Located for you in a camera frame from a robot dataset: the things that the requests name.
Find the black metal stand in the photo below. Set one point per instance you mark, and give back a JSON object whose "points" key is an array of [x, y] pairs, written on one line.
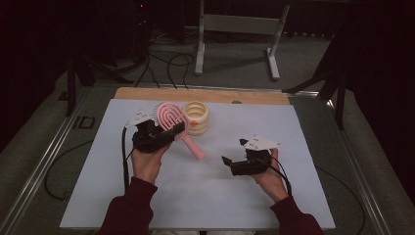
{"points": [[339, 98], [71, 88]]}

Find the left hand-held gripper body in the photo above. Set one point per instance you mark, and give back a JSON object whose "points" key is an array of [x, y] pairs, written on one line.
{"points": [[148, 140]]}

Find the person's left hand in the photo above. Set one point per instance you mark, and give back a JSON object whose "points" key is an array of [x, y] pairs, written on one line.
{"points": [[147, 164]]}

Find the white table mat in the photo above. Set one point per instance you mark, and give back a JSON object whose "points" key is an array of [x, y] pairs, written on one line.
{"points": [[202, 196]]}

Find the pink hairbrush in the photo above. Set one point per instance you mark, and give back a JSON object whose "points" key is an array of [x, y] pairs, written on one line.
{"points": [[192, 147]]}

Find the cream ribbed cup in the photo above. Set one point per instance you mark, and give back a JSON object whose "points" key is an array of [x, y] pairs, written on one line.
{"points": [[198, 125]]}

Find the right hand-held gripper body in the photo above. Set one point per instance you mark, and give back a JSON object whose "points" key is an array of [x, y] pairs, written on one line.
{"points": [[261, 143]]}

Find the white metal stand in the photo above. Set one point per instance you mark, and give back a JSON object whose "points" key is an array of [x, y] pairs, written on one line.
{"points": [[241, 24]]}

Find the black floor bracket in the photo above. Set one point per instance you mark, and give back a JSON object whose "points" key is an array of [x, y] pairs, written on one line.
{"points": [[84, 122]]}

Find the aluminium floor rail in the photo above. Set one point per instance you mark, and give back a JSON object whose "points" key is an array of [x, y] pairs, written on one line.
{"points": [[362, 176], [39, 169]]}

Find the person's right hand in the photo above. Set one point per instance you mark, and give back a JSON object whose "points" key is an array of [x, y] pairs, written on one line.
{"points": [[272, 182]]}

